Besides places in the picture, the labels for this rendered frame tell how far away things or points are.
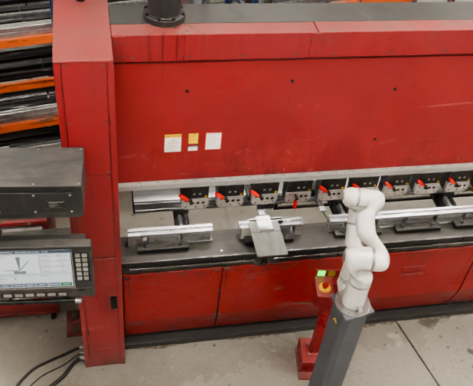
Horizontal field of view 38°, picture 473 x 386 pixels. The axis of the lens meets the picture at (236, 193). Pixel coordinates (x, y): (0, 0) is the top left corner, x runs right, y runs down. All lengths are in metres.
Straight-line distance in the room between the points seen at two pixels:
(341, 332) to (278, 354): 0.96
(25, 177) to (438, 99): 2.15
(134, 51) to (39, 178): 0.72
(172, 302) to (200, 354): 0.51
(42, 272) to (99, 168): 0.55
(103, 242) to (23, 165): 0.86
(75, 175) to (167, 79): 0.69
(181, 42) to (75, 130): 0.62
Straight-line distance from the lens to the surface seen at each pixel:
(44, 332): 4.82
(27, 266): 3.24
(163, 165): 3.62
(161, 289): 4.21
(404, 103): 3.75
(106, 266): 3.84
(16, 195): 2.95
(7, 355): 4.77
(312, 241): 4.21
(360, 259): 3.46
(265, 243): 3.98
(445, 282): 4.90
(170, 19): 3.20
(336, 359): 4.06
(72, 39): 3.11
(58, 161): 3.00
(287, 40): 3.27
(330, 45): 3.35
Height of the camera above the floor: 3.91
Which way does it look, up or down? 43 degrees down
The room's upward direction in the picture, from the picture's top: 7 degrees clockwise
